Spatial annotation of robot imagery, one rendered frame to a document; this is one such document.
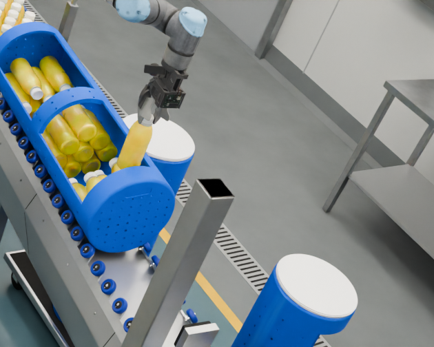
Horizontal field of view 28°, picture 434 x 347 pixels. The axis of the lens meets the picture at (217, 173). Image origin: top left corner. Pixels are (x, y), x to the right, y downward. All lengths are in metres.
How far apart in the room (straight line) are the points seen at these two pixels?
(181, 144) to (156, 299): 1.34
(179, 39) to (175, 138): 0.88
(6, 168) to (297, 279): 1.04
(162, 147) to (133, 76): 2.70
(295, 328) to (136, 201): 0.62
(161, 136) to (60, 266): 0.68
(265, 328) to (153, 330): 0.93
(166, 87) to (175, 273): 0.74
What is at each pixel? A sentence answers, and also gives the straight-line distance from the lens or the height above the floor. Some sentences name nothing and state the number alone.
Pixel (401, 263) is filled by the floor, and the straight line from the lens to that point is 5.15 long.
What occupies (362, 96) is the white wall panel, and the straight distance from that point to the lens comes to 6.08.
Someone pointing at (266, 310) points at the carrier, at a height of 0.92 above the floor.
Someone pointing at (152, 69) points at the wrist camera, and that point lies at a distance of 2.40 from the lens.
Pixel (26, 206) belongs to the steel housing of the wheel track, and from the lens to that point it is 2.84.
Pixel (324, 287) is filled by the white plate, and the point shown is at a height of 1.04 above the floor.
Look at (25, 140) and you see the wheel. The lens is 2.91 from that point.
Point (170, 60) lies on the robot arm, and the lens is 2.30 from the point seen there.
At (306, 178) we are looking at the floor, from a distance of 5.42.
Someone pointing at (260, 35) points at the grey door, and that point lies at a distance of 6.68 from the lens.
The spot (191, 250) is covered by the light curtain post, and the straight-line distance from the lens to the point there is 1.70.
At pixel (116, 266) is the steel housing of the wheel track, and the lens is 2.61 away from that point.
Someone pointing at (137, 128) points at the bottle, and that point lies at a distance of 2.44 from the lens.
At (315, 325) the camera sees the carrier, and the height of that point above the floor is 0.99.
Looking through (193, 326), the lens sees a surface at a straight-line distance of 2.29.
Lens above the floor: 2.56
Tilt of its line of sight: 31 degrees down
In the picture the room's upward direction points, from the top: 25 degrees clockwise
